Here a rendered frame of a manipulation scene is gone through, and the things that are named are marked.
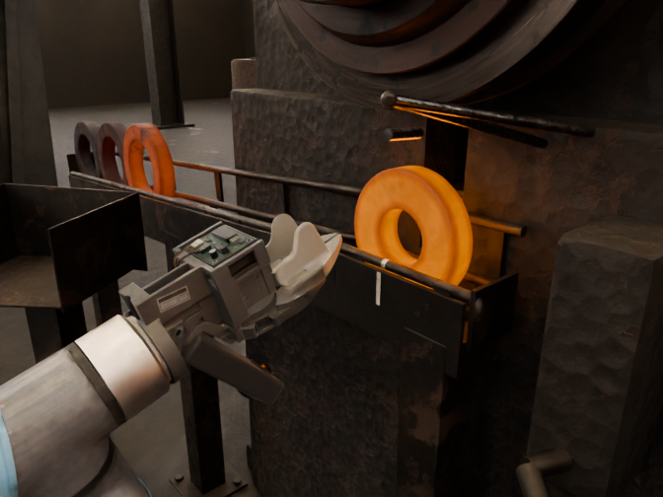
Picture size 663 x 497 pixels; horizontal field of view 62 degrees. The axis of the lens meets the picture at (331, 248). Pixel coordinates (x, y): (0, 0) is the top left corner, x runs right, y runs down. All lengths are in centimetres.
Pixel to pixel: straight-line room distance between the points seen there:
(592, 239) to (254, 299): 28
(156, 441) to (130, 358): 111
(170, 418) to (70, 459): 117
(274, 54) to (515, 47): 57
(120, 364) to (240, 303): 10
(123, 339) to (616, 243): 38
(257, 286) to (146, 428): 115
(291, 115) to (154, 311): 49
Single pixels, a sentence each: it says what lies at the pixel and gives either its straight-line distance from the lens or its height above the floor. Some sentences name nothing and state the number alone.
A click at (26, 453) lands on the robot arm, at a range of 45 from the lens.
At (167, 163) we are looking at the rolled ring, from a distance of 114.
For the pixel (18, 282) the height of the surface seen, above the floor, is 60.
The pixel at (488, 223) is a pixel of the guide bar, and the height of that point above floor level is 76.
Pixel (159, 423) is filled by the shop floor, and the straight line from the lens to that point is 161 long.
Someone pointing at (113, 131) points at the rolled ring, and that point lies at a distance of 135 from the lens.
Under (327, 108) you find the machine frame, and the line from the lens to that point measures 81.
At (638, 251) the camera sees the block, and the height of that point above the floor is 80.
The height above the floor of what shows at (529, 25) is 96.
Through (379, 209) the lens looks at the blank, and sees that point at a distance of 64.
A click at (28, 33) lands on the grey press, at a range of 342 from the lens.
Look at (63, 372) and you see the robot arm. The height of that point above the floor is 72.
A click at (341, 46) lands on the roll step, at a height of 94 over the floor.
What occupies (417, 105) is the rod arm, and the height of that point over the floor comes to 90.
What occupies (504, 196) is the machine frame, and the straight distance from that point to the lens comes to 62.
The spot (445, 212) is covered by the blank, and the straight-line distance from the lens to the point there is 58.
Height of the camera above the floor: 94
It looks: 20 degrees down
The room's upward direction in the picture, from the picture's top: straight up
